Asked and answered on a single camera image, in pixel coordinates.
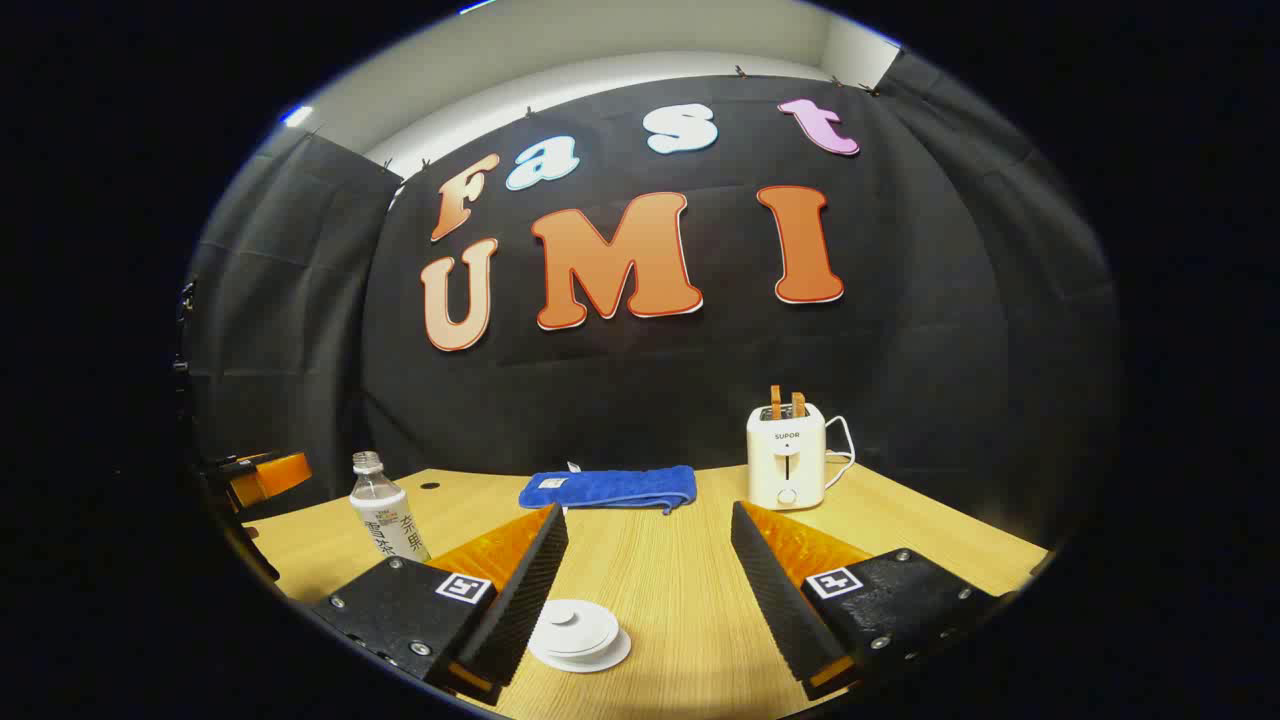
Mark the white saucer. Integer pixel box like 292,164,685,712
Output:
528,628,633,673

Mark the blue towel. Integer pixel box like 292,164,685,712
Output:
518,464,698,515

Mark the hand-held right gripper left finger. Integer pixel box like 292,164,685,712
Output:
310,503,569,709

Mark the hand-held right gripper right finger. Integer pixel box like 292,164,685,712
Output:
731,500,1003,701

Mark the white toaster cable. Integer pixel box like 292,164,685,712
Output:
825,415,858,488

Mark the cream toaster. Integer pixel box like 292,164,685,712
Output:
746,402,827,511

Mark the clear water bottle green label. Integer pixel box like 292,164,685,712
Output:
350,451,432,564

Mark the white teacup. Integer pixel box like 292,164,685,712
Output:
535,610,623,661

